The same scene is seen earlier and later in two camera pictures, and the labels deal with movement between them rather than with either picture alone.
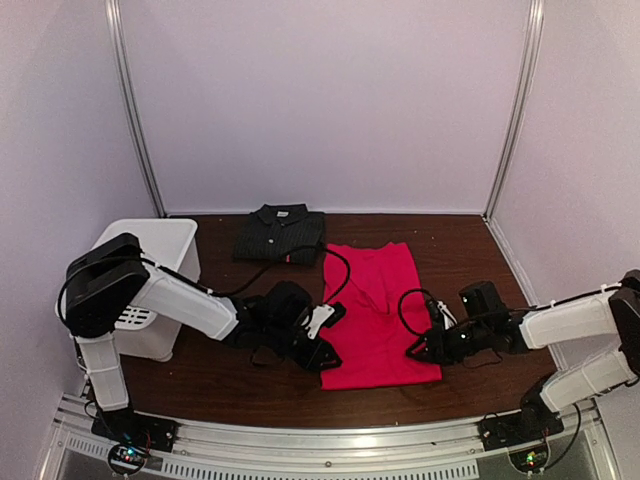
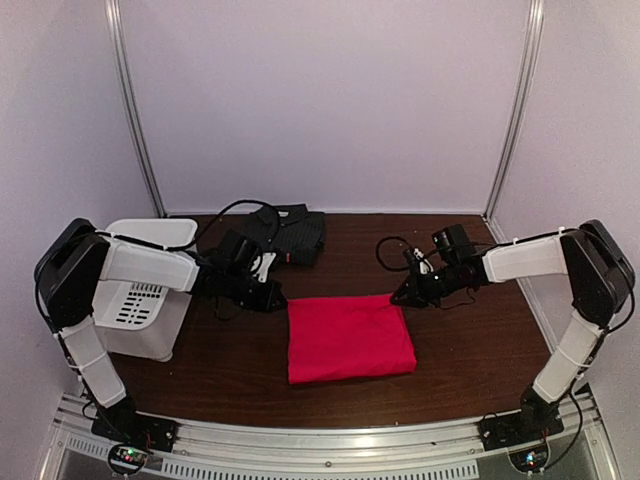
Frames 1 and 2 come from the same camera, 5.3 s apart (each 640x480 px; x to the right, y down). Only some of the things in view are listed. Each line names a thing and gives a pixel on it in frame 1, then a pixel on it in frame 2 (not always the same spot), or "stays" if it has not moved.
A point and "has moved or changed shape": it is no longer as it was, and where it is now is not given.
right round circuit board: x=529 y=460 stays
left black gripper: x=313 y=359 -> x=272 y=290
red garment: x=386 y=315 has moved or changed shape
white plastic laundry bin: x=168 y=242 stays
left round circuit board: x=127 y=459 stays
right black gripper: x=437 y=347 -> x=414 y=288
